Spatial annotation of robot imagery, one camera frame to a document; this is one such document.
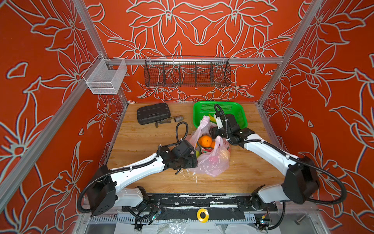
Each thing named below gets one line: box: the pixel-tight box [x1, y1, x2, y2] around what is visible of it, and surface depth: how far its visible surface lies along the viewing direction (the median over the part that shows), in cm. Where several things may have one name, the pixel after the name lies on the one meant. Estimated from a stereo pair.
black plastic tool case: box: [136, 102, 171, 125], surface depth 106 cm
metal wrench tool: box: [154, 115, 185, 128], surface depth 109 cm
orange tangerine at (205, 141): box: [198, 135, 212, 148], surface depth 87 cm
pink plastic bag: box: [205, 115, 231, 178], surface depth 81 cm
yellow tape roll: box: [196, 208, 209, 223], surface depth 70 cm
